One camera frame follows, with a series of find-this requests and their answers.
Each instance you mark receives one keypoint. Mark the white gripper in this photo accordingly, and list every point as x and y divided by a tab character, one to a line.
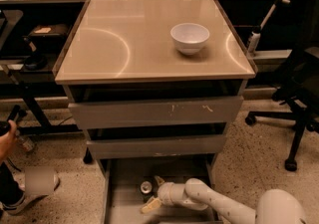
164	191

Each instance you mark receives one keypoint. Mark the green soda can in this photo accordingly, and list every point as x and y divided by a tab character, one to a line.
146	190

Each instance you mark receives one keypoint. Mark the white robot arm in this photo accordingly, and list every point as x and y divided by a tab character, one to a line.
275	206

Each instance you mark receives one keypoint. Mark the grey open bottom drawer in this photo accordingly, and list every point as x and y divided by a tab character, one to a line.
123	200

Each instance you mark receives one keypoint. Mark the grey middle drawer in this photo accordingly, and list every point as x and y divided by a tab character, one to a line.
157	146

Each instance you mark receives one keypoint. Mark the grey top drawer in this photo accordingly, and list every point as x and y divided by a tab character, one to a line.
155	112

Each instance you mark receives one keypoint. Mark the grey drawer cabinet with counter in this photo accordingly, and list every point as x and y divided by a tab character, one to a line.
122	51

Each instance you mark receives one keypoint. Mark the person's hand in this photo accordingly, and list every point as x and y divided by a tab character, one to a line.
8	141

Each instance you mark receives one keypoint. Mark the white sneaker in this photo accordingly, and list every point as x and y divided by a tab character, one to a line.
27	200

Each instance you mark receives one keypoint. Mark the plastic bottle on floor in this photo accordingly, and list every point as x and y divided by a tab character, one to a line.
26	143

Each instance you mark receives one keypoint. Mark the dark trouser leg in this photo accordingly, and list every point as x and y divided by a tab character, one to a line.
10	192

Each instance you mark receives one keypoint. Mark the white ceramic bowl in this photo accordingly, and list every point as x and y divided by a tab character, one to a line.
189	38

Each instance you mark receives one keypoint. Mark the black office chair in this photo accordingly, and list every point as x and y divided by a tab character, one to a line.
298	77

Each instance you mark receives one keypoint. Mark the black device on shelf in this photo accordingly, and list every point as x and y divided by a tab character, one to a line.
35	61

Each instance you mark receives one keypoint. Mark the black box with label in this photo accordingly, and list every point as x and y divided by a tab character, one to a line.
56	30

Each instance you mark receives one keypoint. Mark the black table leg frame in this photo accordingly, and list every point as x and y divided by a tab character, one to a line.
45	127

